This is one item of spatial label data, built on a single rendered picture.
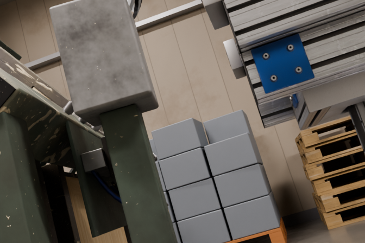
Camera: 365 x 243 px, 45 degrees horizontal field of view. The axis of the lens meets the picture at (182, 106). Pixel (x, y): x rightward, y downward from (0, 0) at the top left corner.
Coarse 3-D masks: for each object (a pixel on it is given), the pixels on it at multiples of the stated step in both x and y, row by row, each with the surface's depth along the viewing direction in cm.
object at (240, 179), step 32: (160, 128) 409; (192, 128) 401; (224, 128) 439; (160, 160) 449; (192, 160) 397; (224, 160) 391; (256, 160) 384; (192, 192) 394; (224, 192) 387; (256, 192) 381; (192, 224) 389; (224, 224) 383; (256, 224) 377
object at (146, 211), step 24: (120, 120) 67; (120, 144) 67; (144, 144) 66; (120, 168) 66; (144, 168) 66; (120, 192) 65; (144, 192) 65; (144, 216) 64; (168, 216) 66; (144, 240) 64; (168, 240) 64
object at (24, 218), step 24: (0, 120) 65; (24, 120) 74; (0, 144) 65; (24, 144) 70; (0, 168) 64; (24, 168) 67; (48, 168) 146; (0, 192) 63; (24, 192) 64; (48, 192) 144; (0, 216) 62; (24, 216) 62; (48, 216) 123; (72, 216) 145; (0, 240) 62; (24, 240) 62; (48, 240) 68; (72, 240) 141
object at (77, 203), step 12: (72, 180) 172; (72, 192) 167; (72, 204) 162; (84, 216) 175; (84, 228) 170; (120, 228) 237; (84, 240) 164; (96, 240) 182; (108, 240) 203; (120, 240) 228
